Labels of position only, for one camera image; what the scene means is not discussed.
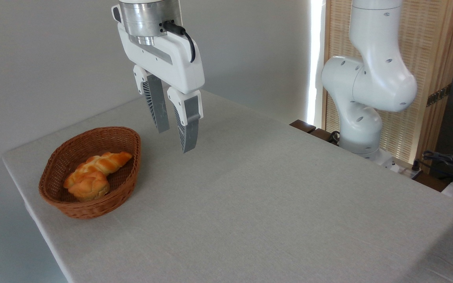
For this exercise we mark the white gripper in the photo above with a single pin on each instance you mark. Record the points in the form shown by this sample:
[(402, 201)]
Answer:
[(179, 65)]

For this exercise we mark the round knotted bread roll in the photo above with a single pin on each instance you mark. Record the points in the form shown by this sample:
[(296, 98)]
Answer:
[(89, 184)]

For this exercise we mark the long braided bread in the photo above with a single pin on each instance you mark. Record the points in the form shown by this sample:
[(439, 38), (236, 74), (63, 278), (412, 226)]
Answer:
[(106, 162)]

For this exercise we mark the brown woven wicker basket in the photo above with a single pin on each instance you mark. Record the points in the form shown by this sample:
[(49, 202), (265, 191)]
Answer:
[(92, 141)]

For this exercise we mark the grey tablecloth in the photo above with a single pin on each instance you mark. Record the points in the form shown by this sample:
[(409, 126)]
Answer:
[(258, 204)]

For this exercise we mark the dark wooden furniture edge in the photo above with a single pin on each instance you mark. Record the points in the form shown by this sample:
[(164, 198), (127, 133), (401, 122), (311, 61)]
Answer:
[(303, 125)]

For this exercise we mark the white power strip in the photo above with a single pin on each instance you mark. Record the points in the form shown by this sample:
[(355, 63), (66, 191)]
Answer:
[(405, 169)]

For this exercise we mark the black screen hinge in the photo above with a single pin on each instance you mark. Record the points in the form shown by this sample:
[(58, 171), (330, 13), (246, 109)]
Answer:
[(439, 95)]

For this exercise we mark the wooden slatted folding screen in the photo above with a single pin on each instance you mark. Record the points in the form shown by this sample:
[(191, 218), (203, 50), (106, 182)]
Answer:
[(431, 47)]

